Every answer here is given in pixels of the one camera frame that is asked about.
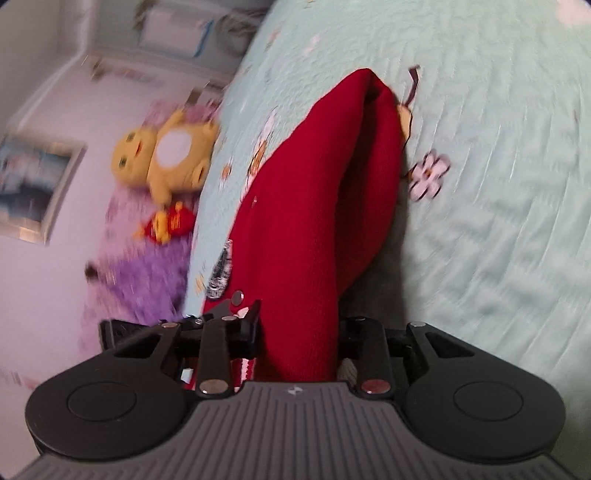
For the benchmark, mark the yellow plush toy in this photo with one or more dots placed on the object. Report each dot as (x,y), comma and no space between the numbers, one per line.
(161,157)

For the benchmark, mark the pink floral pillow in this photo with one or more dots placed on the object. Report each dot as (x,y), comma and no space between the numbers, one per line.
(152,198)

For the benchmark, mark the purple fluffy pillow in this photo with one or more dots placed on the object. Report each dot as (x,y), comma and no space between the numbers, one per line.
(134,286)

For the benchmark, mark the blue bordered wall poster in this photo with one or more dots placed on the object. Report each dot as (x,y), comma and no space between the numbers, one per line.
(178,32)

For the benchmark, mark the small red plush toy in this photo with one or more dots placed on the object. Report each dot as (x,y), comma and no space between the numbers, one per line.
(166,221)

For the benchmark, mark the sliding door wardrobe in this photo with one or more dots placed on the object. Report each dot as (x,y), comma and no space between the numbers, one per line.
(184,32)

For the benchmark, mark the hanging red ornament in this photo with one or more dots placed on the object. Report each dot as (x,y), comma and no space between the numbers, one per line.
(124,74)

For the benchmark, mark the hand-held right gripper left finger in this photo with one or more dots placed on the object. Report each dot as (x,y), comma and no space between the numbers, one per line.
(254,323)

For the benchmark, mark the light green bee print bedspread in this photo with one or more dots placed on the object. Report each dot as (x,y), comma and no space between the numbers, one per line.
(485,184)

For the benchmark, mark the framed wall photo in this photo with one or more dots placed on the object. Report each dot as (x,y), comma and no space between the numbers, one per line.
(32,189)

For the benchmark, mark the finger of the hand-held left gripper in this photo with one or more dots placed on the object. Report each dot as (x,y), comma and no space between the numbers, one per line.
(217,309)

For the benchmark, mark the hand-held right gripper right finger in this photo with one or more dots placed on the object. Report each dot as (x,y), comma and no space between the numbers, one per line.
(355,339)

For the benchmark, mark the red sweater with white stripes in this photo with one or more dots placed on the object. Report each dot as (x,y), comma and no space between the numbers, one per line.
(323,221)

